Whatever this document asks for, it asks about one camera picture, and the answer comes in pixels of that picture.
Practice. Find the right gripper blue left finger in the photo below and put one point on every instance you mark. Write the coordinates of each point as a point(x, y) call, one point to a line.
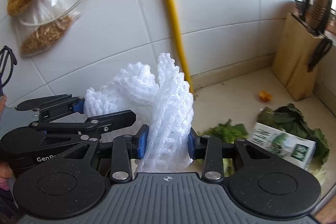
point(139, 142)

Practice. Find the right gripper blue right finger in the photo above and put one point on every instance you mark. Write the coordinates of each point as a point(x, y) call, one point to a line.
point(194, 145)

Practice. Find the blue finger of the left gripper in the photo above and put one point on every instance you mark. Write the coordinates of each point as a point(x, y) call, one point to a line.
point(78, 105)
point(115, 121)

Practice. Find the large white foam fruit net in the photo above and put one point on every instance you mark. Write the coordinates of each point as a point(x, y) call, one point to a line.
point(162, 101)

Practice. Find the green white milk carton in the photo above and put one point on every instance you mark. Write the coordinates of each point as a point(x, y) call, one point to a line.
point(289, 147)

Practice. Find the green napa cabbage leaves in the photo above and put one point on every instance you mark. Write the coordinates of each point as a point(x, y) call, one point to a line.
point(227, 133)

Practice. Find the small orange peel piece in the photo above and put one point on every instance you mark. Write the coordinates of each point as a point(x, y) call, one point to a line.
point(265, 96)

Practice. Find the bag of dried grain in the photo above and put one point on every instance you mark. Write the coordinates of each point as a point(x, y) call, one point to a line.
point(41, 26)

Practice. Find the dark green leafy vegetable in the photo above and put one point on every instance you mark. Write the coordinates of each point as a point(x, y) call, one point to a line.
point(289, 119)

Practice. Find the pale yellow cabbage leaf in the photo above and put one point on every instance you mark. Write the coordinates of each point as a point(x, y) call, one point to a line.
point(318, 171)

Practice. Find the wooden knife block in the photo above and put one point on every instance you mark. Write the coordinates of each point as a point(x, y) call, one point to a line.
point(295, 51)

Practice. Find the wooden handled knife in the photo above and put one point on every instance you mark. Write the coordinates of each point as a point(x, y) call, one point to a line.
point(319, 16)

